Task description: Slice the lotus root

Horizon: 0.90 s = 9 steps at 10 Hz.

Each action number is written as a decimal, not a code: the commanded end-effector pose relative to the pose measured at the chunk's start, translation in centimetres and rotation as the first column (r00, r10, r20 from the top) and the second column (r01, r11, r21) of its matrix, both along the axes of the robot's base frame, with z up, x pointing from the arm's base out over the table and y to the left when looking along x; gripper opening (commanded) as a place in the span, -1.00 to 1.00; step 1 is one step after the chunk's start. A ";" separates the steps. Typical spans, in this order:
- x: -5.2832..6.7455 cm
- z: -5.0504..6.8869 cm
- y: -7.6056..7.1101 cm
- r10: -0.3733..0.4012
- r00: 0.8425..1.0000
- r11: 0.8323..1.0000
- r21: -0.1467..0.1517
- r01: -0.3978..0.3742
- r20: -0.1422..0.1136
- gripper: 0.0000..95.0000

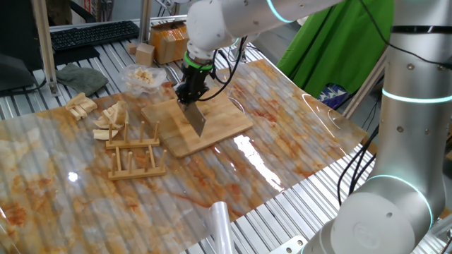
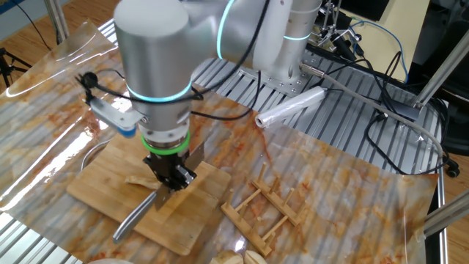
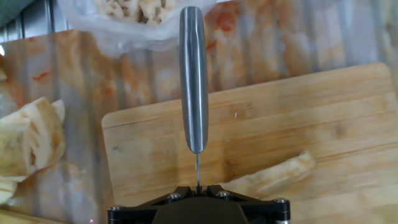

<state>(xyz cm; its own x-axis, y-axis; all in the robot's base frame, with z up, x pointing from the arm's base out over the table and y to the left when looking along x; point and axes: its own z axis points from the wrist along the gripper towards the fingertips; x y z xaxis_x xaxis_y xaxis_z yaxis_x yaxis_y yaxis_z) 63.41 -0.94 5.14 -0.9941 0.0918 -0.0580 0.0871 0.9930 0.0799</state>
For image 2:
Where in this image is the black office chair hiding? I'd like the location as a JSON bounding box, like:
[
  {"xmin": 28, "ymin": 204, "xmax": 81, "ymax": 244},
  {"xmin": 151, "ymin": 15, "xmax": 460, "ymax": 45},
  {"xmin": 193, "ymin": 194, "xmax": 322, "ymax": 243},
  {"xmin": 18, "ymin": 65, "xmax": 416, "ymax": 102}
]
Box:
[{"xmin": 406, "ymin": 0, "xmax": 469, "ymax": 157}]

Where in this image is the steel cleaver knife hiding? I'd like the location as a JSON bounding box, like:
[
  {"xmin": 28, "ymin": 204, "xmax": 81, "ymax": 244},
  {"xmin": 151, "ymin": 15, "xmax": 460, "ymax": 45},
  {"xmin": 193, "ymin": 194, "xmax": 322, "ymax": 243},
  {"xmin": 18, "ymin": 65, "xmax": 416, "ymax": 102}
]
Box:
[{"xmin": 112, "ymin": 141, "xmax": 206, "ymax": 245}]

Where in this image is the black looped cable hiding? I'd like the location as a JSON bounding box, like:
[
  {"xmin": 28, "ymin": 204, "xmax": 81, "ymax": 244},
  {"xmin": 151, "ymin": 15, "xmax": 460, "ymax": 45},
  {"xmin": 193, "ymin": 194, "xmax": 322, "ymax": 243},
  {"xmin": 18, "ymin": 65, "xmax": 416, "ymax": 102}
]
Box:
[{"xmin": 365, "ymin": 109, "xmax": 452, "ymax": 177}]

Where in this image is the aluminium frame post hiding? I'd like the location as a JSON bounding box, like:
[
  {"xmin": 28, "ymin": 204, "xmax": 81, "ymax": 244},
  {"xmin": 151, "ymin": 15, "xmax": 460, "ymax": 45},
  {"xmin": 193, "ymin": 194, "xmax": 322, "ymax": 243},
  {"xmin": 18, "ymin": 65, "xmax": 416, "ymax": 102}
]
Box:
[
  {"xmin": 43, "ymin": 0, "xmax": 70, "ymax": 45},
  {"xmin": 413, "ymin": 27, "xmax": 469, "ymax": 111},
  {"xmin": 423, "ymin": 189, "xmax": 469, "ymax": 238}
]

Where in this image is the beige panel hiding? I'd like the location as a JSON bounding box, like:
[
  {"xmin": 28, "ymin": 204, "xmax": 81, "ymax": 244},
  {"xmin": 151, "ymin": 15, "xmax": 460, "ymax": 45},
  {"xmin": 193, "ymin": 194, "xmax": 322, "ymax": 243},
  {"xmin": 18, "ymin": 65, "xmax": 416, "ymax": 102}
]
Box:
[{"xmin": 346, "ymin": 0, "xmax": 432, "ymax": 84}]

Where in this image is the black camera cable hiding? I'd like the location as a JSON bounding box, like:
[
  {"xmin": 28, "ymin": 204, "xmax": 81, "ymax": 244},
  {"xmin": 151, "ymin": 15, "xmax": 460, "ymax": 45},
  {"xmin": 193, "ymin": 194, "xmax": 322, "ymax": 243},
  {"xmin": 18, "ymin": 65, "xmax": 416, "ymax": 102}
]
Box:
[{"xmin": 75, "ymin": 0, "xmax": 272, "ymax": 106}]

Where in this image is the long lotus root strip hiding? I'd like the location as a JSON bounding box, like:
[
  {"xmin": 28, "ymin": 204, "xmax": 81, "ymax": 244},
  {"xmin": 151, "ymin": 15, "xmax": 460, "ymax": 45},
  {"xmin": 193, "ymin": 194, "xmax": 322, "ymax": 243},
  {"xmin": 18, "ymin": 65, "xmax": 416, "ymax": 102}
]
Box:
[{"xmin": 124, "ymin": 175, "xmax": 160, "ymax": 191}]

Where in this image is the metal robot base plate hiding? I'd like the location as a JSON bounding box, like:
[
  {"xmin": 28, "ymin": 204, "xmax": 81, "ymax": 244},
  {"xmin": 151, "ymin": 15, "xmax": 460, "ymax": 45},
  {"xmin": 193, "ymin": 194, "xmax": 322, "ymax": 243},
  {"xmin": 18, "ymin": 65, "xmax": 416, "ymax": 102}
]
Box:
[{"xmin": 256, "ymin": 49, "xmax": 320, "ymax": 98}]

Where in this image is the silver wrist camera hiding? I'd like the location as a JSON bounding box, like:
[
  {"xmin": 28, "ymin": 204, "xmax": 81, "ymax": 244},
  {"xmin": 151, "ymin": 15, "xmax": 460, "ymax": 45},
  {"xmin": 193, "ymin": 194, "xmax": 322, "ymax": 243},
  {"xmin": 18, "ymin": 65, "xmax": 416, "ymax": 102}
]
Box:
[{"xmin": 87, "ymin": 97, "xmax": 147, "ymax": 139}]

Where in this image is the blue cable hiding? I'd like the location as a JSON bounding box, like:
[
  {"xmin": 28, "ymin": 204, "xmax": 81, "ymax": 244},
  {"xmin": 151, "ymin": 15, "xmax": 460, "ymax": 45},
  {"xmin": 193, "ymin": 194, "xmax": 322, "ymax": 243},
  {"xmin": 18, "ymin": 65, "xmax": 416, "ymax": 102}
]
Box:
[{"xmin": 347, "ymin": 20, "xmax": 410, "ymax": 84}]

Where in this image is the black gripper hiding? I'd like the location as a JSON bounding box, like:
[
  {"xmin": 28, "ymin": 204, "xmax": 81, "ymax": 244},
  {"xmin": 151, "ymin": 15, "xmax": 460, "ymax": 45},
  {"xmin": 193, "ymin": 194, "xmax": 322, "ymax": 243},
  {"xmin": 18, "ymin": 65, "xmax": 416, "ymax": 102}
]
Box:
[{"xmin": 142, "ymin": 150, "xmax": 198, "ymax": 192}]

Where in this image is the black caster wheel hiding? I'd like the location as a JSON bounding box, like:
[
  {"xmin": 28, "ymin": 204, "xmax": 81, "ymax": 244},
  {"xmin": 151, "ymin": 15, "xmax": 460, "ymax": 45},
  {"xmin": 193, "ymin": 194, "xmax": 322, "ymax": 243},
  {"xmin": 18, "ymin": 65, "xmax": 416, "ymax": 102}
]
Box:
[{"xmin": 444, "ymin": 161, "xmax": 462, "ymax": 179}]

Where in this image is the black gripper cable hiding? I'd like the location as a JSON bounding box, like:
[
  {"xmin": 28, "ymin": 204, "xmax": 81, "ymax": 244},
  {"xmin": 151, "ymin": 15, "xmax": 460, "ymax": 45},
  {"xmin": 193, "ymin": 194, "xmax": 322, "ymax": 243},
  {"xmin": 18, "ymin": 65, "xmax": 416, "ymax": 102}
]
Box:
[{"xmin": 190, "ymin": 71, "xmax": 263, "ymax": 122}]

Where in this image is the wooden peg dish rack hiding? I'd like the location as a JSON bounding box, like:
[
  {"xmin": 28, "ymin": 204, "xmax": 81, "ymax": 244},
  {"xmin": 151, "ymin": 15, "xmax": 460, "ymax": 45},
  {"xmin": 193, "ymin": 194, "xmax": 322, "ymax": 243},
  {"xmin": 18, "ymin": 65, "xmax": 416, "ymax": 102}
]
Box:
[{"xmin": 221, "ymin": 162, "xmax": 307, "ymax": 257}]

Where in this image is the black tripod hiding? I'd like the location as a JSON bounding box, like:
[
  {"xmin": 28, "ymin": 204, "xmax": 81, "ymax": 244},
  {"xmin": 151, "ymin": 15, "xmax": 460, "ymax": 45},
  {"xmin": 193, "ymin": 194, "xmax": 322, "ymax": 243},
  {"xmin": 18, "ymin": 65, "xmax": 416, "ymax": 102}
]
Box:
[{"xmin": 0, "ymin": 47, "xmax": 33, "ymax": 89}]

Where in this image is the green ringed wrist flange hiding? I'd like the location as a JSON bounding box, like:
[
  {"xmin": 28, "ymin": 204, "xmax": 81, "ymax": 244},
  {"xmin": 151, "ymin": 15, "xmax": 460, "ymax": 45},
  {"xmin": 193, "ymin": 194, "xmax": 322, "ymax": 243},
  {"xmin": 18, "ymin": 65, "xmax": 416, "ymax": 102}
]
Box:
[{"xmin": 140, "ymin": 126, "xmax": 192, "ymax": 157}]

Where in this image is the black and silver clamp stand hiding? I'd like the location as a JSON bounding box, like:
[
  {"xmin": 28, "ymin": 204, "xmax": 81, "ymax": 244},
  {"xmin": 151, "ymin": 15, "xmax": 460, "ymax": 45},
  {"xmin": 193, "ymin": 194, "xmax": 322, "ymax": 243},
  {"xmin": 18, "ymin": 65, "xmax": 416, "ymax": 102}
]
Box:
[{"xmin": 314, "ymin": 0, "xmax": 364, "ymax": 63}]

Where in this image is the marble pattern plastic mat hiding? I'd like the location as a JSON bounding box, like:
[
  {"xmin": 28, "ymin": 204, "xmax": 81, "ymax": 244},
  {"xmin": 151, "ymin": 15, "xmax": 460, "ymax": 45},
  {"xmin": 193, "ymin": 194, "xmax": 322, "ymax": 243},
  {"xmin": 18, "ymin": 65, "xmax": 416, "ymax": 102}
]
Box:
[{"xmin": 0, "ymin": 20, "xmax": 440, "ymax": 264}]

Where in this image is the clear plastic bag roll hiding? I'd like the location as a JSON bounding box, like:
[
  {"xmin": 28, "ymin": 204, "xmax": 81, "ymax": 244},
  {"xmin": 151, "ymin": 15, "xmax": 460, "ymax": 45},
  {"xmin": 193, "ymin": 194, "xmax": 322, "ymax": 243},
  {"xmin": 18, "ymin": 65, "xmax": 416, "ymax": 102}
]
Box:
[{"xmin": 255, "ymin": 87, "xmax": 327, "ymax": 129}]

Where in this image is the black equipment box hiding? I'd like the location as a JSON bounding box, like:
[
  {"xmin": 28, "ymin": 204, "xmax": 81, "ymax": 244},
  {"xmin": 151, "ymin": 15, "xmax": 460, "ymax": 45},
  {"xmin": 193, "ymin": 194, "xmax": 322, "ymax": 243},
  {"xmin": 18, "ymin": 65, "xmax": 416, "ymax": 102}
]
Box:
[{"xmin": 342, "ymin": 0, "xmax": 390, "ymax": 22}]

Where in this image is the grey post foot bracket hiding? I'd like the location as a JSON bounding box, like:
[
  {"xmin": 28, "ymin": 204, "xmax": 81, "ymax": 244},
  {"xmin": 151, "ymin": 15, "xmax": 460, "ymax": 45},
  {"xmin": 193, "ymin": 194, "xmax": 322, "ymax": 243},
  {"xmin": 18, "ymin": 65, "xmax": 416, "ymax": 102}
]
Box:
[{"xmin": 380, "ymin": 98, "xmax": 422, "ymax": 122}]

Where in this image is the bamboo cutting board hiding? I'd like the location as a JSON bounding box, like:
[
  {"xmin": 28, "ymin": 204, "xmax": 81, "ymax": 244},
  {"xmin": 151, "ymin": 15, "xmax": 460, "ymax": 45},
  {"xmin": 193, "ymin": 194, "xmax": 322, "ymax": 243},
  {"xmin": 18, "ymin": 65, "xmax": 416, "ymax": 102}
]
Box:
[{"xmin": 66, "ymin": 131, "xmax": 232, "ymax": 257}]

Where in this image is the grey hose with metal connector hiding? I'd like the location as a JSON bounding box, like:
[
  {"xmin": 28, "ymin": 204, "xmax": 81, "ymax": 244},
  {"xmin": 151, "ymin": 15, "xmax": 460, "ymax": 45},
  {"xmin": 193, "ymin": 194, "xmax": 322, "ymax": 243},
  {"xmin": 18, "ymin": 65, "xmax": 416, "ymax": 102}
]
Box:
[{"xmin": 299, "ymin": 62, "xmax": 445, "ymax": 159}]

